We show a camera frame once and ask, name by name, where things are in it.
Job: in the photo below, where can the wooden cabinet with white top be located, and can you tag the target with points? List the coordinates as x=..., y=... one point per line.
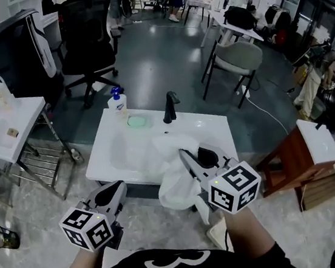
x=290, y=160

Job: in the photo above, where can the person's left forearm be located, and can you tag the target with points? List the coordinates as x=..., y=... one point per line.
x=86, y=263

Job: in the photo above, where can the white cloth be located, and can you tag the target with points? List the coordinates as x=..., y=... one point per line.
x=173, y=175

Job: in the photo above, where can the tall black faucet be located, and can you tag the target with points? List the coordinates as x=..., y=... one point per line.
x=170, y=108

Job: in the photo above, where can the white power strip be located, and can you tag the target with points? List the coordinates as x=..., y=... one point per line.
x=246, y=90

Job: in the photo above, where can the green soap bar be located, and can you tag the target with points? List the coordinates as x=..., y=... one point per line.
x=138, y=122

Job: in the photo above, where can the grey padded chair black legs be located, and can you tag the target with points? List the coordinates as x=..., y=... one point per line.
x=240, y=56

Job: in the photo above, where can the black backpack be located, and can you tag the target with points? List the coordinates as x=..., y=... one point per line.
x=239, y=18

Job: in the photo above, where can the wooden plank platform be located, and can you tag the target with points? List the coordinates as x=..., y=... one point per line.
x=322, y=192

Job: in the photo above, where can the small brown block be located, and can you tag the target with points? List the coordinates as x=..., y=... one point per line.
x=12, y=133

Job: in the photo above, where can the clear yellowish bottle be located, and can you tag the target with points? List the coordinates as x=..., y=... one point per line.
x=3, y=96

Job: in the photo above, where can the small clear bottle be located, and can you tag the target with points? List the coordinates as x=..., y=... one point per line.
x=76, y=156

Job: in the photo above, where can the short black faucet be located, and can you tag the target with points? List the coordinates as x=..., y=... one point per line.
x=321, y=125

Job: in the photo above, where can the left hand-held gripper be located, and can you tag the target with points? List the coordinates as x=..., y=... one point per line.
x=78, y=224

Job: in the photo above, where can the white plastic basket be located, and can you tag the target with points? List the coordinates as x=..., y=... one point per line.
x=217, y=237

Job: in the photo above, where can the black office chair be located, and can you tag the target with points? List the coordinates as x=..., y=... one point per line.
x=89, y=48

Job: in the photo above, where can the white table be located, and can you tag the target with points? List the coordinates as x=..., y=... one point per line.
x=234, y=34

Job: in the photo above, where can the white pump bottle blue cap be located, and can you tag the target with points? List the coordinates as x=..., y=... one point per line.
x=118, y=109

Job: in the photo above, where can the person's right forearm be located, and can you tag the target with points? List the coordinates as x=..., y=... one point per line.
x=248, y=233

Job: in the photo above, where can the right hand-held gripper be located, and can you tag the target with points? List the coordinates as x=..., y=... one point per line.
x=236, y=188

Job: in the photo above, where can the large black round container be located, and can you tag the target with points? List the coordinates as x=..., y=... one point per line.
x=334, y=108

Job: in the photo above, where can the white washbasin on chrome stand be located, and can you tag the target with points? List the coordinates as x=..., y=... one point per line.
x=9, y=120

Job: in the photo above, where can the black cabinet with white trim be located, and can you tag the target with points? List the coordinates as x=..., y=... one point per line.
x=6, y=50

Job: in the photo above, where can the white washbasin on black stand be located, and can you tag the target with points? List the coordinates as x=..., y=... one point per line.
x=210, y=131

